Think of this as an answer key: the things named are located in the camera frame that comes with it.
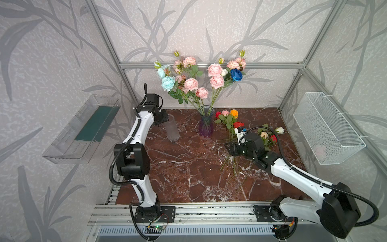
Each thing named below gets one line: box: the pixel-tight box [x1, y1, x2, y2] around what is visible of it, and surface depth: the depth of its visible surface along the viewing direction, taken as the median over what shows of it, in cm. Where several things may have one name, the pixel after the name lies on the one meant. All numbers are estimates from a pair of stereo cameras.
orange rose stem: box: [229, 109, 239, 129], surface depth 115 cm
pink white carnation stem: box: [173, 50, 203, 78], surface depth 86 cm
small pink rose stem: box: [214, 109, 232, 130], surface depth 114 cm
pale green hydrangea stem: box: [154, 61, 176, 92], surface depth 71 cm
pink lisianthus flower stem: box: [226, 50, 247, 70], surface depth 81 cm
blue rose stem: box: [230, 68, 243, 82], surface depth 77 cm
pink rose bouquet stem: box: [173, 59, 184, 89], surface depth 89 cm
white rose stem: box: [220, 69, 229, 77], surface depth 80 cm
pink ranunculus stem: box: [207, 63, 225, 114], surface depth 78 cm
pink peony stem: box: [182, 78, 209, 115], surface depth 79 cm
